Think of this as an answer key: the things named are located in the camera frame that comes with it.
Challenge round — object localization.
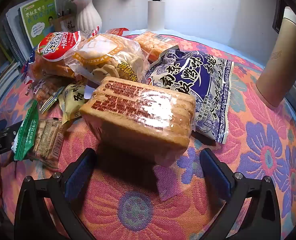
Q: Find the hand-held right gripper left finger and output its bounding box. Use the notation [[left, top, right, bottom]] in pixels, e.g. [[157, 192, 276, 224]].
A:
[[14, 147, 98, 240]]

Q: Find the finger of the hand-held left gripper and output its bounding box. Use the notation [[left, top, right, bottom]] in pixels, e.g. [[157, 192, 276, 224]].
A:
[[5, 122, 23, 143]]

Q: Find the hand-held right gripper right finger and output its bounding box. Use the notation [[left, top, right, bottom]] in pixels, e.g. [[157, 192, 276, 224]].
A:
[[199, 147, 288, 240]]

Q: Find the green snack packet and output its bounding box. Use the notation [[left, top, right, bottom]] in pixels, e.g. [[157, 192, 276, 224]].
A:
[[12, 100, 40, 162]]

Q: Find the bread loaf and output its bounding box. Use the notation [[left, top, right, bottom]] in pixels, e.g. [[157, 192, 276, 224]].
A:
[[79, 76, 197, 168]]

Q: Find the clear bag of rice crackers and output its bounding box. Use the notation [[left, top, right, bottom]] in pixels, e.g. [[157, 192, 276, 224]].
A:
[[72, 34, 149, 85]]

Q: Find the floral woven cloth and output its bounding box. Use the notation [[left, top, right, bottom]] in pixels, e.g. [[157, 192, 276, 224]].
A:
[[0, 34, 296, 240]]

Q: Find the clear biscuit packet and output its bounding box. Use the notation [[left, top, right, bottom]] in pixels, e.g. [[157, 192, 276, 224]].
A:
[[30, 119, 65, 168]]

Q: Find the small brown striped packet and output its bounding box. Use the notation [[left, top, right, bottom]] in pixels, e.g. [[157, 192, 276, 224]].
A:
[[34, 76, 65, 114]]

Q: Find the stack of flat books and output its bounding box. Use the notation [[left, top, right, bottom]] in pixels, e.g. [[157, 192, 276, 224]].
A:
[[0, 60, 26, 100]]

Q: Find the small yellow snack packet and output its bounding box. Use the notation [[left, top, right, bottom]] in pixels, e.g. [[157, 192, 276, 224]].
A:
[[58, 81, 88, 125]]

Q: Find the red label snack bag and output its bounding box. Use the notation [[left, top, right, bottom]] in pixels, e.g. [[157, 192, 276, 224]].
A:
[[23, 26, 100, 84]]

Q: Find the blue and white snack bag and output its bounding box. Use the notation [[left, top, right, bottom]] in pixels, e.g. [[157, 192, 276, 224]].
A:
[[145, 50, 234, 144]]

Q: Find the green cover book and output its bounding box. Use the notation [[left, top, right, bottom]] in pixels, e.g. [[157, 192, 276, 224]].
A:
[[18, 0, 57, 48]]

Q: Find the brown pen holder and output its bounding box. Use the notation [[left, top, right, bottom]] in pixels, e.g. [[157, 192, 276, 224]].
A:
[[54, 14, 76, 33]]

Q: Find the tan cylindrical bottle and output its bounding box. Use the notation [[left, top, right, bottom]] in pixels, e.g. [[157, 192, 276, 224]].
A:
[[253, 6, 296, 108]]

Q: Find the white ribbed vase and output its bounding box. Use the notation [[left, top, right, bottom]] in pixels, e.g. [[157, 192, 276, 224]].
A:
[[73, 0, 103, 34]]

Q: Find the small red snack packet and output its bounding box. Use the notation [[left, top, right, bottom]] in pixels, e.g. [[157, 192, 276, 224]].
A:
[[105, 27, 130, 37]]

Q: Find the orange cracker packet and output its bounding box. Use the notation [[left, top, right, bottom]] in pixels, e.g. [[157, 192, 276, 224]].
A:
[[133, 31, 179, 62]]

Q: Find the white desk lamp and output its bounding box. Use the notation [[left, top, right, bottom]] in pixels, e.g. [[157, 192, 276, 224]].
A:
[[148, 0, 166, 30]]

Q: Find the dark picture frame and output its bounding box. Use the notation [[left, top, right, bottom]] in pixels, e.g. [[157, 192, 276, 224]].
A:
[[273, 0, 282, 33]]

